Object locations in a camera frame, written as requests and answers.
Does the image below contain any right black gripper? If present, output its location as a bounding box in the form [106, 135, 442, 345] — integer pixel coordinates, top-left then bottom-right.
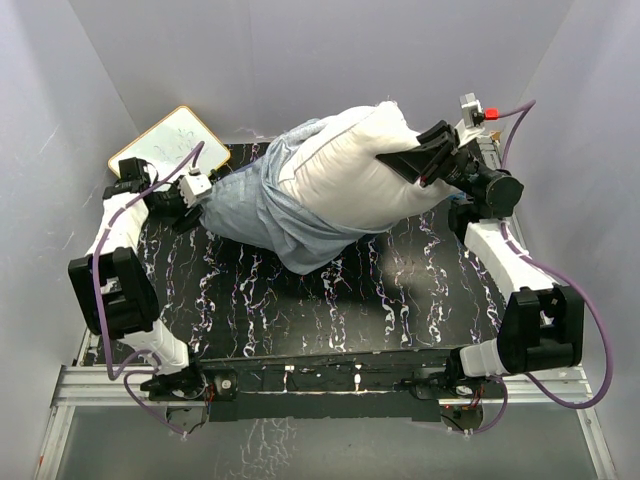
[376, 122, 487, 196]

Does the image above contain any blue fish print pillowcase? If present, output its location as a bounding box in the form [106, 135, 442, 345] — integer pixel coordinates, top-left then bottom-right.
[200, 117, 395, 275]

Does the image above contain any white pillow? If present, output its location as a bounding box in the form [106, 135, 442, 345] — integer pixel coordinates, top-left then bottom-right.
[278, 101, 457, 230]

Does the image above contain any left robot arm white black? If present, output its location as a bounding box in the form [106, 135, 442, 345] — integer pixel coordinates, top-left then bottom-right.
[68, 158, 207, 399]

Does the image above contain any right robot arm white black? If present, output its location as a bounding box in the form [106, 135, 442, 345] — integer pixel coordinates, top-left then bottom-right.
[377, 121, 585, 397]

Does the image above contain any white board orange edge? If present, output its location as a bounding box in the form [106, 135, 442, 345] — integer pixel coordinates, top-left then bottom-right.
[107, 105, 231, 177]

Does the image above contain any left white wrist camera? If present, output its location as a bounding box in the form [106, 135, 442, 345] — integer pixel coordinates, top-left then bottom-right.
[178, 167, 212, 208]

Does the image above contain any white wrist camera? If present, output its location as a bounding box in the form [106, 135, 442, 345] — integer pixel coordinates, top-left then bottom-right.
[455, 93, 500, 147]
[178, 167, 212, 208]

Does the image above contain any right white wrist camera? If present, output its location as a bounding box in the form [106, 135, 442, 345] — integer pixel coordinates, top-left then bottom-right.
[455, 93, 500, 147]

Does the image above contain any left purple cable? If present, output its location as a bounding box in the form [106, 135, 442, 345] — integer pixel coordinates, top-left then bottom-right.
[92, 141, 207, 436]

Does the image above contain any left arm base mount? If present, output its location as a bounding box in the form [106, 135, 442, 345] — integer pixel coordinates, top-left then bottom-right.
[140, 369, 238, 437]

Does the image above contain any aluminium frame rail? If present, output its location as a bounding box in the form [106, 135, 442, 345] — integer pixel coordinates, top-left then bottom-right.
[34, 132, 619, 480]

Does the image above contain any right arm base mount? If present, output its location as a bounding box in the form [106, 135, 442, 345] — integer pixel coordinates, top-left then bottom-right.
[394, 361, 509, 439]

